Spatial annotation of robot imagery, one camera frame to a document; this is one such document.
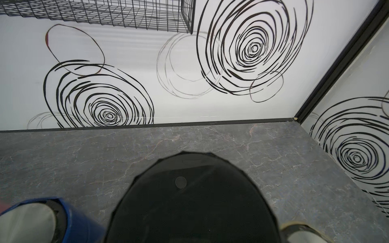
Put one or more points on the black thermos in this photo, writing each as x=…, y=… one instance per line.
x=193, y=197

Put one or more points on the gold thermos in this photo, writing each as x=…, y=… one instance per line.
x=298, y=232

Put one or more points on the blue thermos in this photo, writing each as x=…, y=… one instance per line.
x=48, y=220

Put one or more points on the pink thermos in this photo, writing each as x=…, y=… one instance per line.
x=4, y=206

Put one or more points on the black wire basket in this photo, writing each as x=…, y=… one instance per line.
x=175, y=16

